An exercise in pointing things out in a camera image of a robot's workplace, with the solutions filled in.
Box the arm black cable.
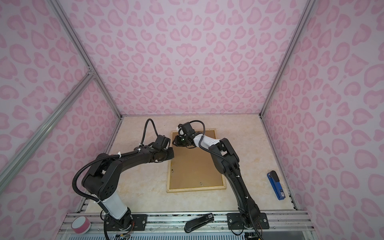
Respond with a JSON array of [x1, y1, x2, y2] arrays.
[[71, 118, 160, 205], [188, 119, 241, 181]]

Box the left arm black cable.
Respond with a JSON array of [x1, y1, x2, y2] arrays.
[[71, 118, 160, 205]]

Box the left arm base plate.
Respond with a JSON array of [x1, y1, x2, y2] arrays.
[[104, 214, 148, 232]]

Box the black stapler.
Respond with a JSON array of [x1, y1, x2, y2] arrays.
[[184, 213, 215, 234]]

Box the pink white tape roll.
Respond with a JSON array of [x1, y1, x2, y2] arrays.
[[71, 216, 91, 235]]

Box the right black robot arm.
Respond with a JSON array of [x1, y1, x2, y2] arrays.
[[173, 120, 261, 228]]

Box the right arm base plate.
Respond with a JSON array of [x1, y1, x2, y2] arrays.
[[227, 213, 270, 230]]

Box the blue stapler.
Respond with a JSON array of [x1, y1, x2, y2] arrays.
[[267, 171, 286, 201]]

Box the brown frame backing board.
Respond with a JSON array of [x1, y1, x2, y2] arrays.
[[169, 130, 225, 190]]

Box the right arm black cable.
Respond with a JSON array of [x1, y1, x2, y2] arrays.
[[188, 119, 241, 181]]

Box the light wooden picture frame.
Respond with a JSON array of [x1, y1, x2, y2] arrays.
[[166, 128, 227, 193]]

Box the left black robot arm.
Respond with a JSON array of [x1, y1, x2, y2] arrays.
[[82, 135, 174, 230]]

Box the aluminium mounting rail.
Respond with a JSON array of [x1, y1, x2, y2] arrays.
[[56, 210, 318, 240]]

